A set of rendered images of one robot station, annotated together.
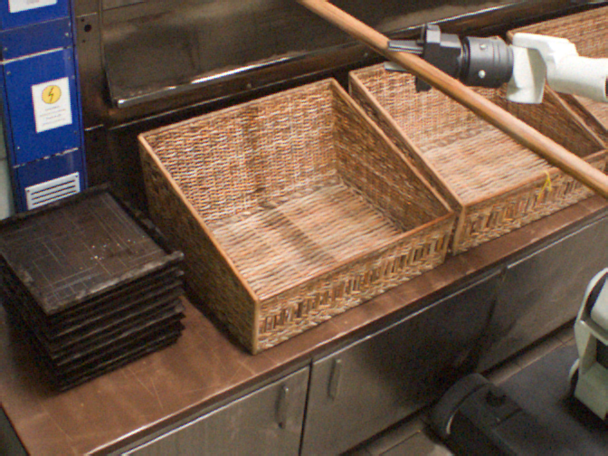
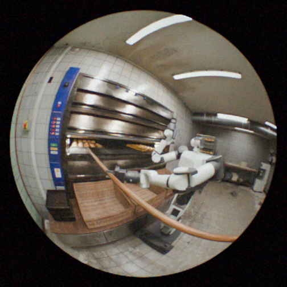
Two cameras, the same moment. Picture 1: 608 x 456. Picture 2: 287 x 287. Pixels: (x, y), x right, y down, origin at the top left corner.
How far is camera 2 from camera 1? 0.93 m
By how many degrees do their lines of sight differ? 33
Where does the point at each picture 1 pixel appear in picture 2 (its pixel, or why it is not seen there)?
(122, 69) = (70, 169)
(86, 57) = (64, 166)
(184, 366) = (76, 226)
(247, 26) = (94, 167)
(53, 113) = (58, 174)
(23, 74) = (53, 165)
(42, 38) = (55, 159)
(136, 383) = (67, 225)
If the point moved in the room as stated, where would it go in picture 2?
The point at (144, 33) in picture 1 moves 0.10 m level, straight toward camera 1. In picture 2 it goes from (74, 164) to (71, 167)
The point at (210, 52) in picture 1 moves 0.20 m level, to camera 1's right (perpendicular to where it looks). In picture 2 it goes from (87, 171) to (102, 175)
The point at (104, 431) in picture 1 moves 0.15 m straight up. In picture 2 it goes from (60, 230) to (53, 222)
